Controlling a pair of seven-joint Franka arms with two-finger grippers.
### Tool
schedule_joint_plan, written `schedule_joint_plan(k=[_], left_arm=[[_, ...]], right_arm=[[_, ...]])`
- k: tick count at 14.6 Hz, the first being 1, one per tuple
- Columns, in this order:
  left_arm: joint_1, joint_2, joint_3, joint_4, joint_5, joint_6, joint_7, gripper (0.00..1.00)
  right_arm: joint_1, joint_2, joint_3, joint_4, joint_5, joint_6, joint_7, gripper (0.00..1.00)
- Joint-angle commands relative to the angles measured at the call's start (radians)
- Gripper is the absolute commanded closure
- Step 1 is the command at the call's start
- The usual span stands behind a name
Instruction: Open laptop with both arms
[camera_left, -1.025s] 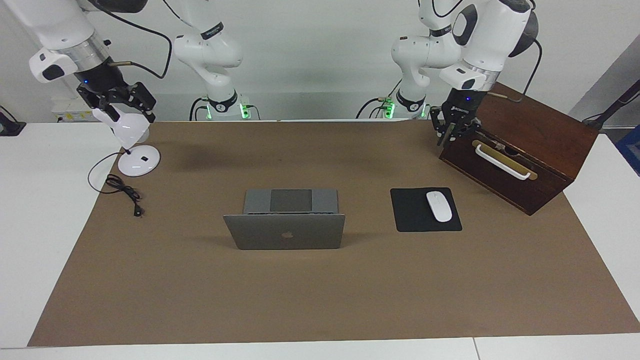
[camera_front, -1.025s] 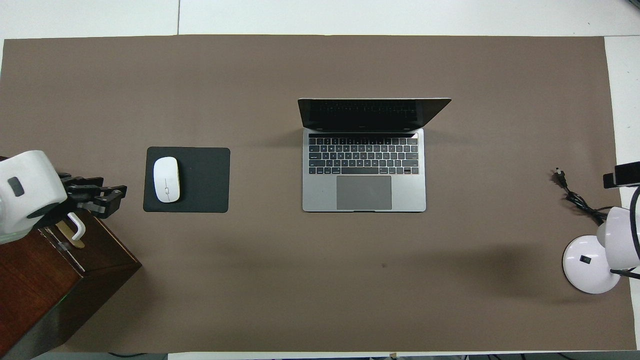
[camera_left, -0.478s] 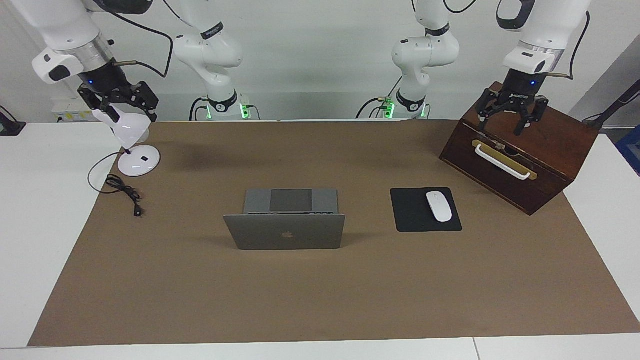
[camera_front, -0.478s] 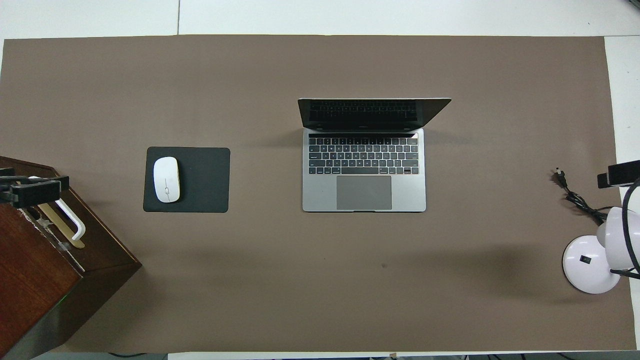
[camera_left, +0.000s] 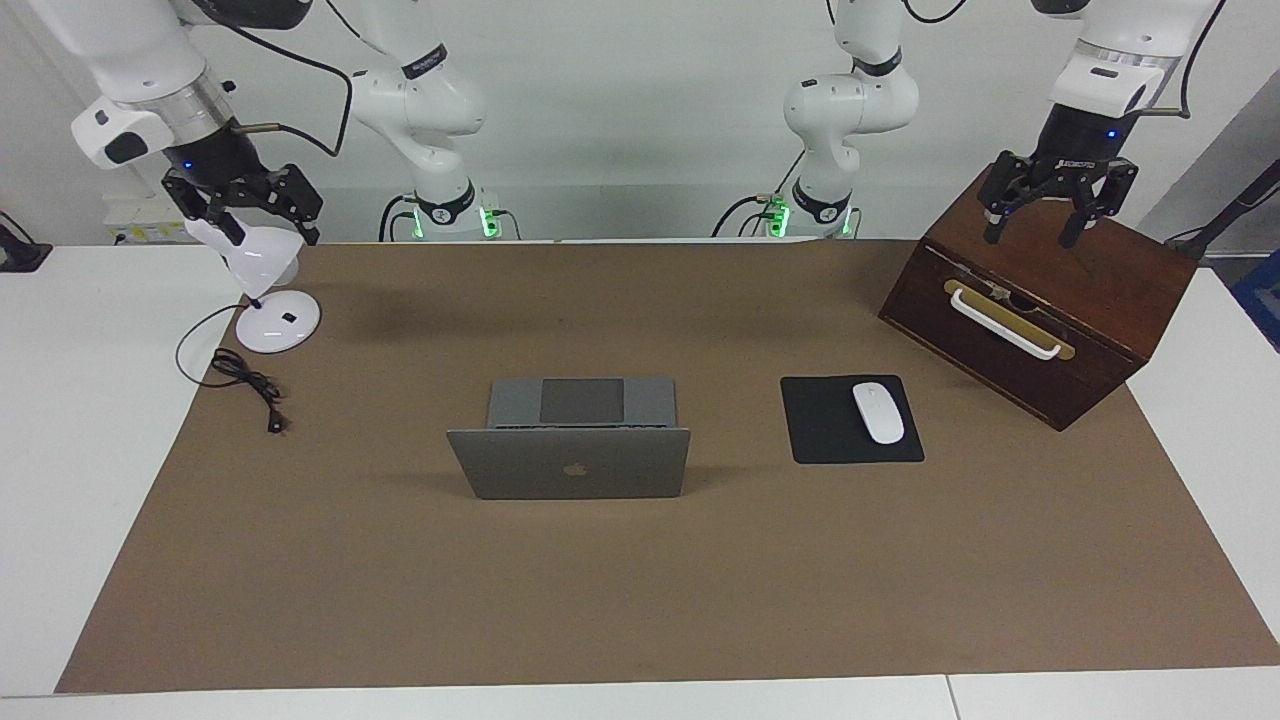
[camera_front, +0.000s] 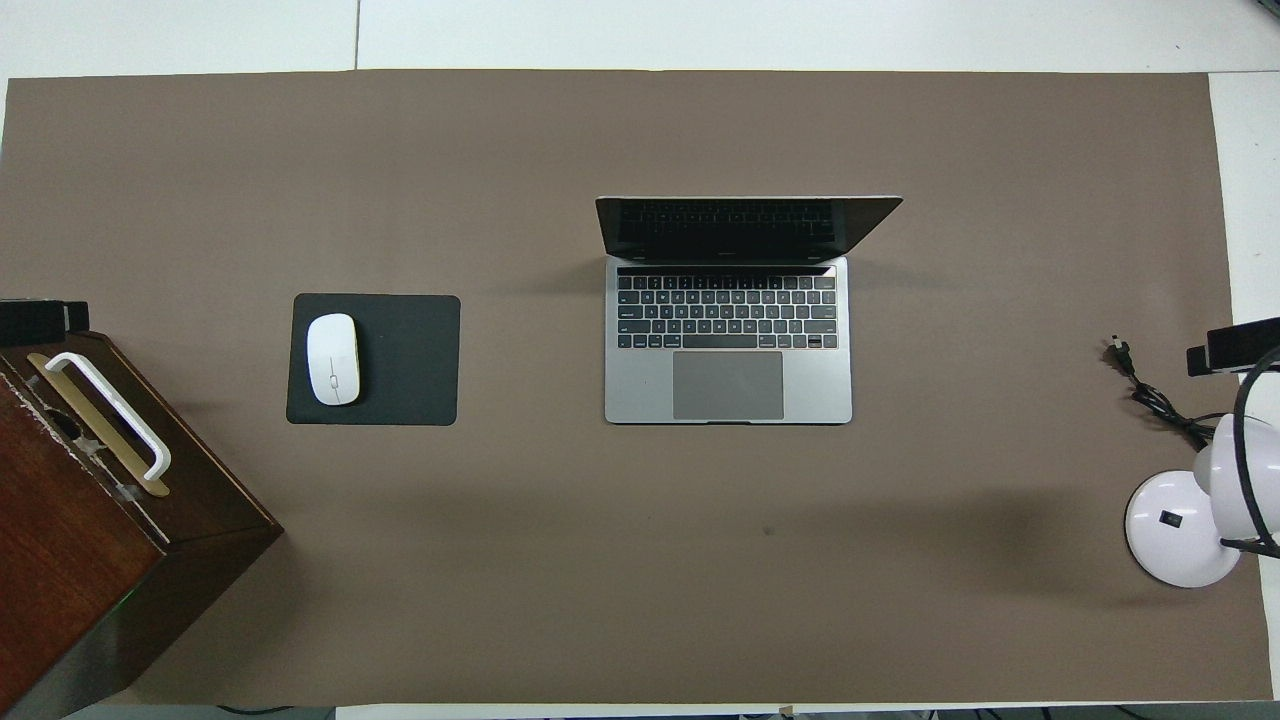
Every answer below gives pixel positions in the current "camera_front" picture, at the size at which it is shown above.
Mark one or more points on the white computer mouse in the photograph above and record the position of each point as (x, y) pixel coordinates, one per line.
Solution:
(332, 360)

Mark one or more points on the silver Apple laptop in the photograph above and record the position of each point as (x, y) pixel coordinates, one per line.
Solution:
(640, 390)

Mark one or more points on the black mouse pad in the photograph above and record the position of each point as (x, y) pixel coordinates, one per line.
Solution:
(410, 360)

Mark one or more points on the brown table mat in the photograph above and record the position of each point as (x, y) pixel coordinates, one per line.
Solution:
(700, 130)

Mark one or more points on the dark brown wooden box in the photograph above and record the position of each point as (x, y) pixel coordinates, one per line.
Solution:
(60, 560)

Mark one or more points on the white desk lamp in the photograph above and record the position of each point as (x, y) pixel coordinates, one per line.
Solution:
(1150, 540)

